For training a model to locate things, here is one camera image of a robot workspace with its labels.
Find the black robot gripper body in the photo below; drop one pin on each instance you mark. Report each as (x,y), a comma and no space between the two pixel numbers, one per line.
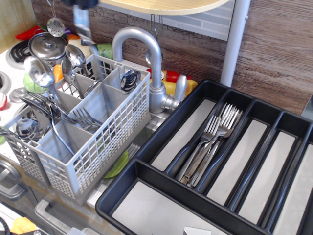
(82,4)

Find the silver metal fork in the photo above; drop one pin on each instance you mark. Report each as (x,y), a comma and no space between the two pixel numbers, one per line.
(81,22)

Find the forks in basket middle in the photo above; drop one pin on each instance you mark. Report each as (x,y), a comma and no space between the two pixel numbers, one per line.
(49,108)

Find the grey plastic cutlery basket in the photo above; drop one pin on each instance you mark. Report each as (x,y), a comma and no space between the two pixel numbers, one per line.
(72,160)

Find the fork pile in tray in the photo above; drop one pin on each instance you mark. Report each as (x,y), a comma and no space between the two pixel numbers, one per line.
(218,126)

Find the black cutlery tray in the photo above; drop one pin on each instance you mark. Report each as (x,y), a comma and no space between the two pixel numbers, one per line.
(259,182)

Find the hanging small strainer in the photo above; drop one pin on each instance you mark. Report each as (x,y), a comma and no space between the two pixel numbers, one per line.
(54,25)

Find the silver spoon back compartment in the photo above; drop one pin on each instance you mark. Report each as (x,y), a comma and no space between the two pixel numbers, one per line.
(76,57)

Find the steel pot with lid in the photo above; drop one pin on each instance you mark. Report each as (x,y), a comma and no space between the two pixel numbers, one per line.
(47,47)

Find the red toy pepper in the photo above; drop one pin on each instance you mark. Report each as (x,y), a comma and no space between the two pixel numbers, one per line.
(29,33)

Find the wooden shelf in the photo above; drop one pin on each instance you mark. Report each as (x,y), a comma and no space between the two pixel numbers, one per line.
(167,7)

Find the black stove coil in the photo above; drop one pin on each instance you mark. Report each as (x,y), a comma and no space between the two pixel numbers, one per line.
(20,51)

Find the large silver spoon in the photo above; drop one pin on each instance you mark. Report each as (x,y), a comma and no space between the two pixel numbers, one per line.
(41,74)

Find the silver spoon near faucet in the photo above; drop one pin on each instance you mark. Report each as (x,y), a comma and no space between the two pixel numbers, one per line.
(130,81)

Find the green toy vegetable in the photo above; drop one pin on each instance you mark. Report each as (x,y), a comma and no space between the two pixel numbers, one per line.
(31,86)

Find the red and yellow toy bottles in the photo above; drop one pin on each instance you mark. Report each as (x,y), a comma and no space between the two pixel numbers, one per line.
(169,78)

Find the silver sink faucet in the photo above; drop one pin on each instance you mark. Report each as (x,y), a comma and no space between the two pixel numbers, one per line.
(159,100)

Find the silver ladle front left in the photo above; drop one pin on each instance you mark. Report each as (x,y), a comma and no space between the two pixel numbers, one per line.
(29,130)

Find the white shelf pole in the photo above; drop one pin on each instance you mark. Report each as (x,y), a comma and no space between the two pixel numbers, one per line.
(237,27)

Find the green plate in sink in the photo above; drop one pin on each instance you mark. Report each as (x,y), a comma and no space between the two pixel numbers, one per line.
(118,166)

